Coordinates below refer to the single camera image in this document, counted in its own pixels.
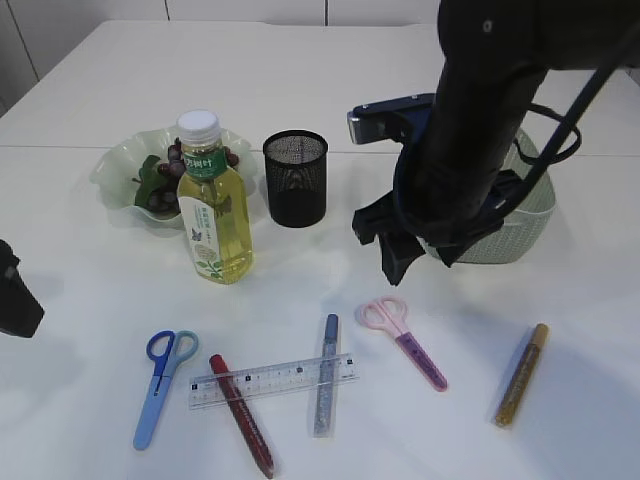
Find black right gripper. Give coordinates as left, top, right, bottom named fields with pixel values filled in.
left=352, top=145, right=524, bottom=286

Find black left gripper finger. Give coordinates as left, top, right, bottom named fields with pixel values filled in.
left=0, top=240, right=44, bottom=338

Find pink scissors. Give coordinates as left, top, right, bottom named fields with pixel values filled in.
left=356, top=296, right=448, bottom=392

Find blue scissors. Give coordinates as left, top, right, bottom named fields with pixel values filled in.
left=132, top=330, right=199, bottom=451

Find yellow tea drink bottle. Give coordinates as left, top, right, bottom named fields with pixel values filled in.
left=176, top=110, right=253, bottom=285

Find purple artificial grape bunch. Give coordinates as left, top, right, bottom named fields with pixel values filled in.
left=132, top=137, right=241, bottom=213

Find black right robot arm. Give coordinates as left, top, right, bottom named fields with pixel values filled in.
left=347, top=1, right=639, bottom=285

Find black mesh pen holder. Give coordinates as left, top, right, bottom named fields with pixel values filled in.
left=263, top=130, right=328, bottom=228

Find green woven plastic basket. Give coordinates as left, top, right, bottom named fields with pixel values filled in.
left=419, top=124, right=557, bottom=264

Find green wavy plastic plate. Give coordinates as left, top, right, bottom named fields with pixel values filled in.
left=89, top=126, right=259, bottom=229

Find gold glitter pen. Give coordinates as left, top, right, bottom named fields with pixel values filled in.
left=494, top=323, right=549, bottom=428

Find silver glitter pen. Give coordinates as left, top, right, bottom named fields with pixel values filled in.
left=313, top=313, right=339, bottom=438

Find clear plastic ruler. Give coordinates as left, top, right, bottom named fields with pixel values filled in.
left=188, top=354, right=360, bottom=410

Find red glitter pen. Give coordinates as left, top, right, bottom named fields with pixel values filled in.
left=209, top=354, right=275, bottom=479

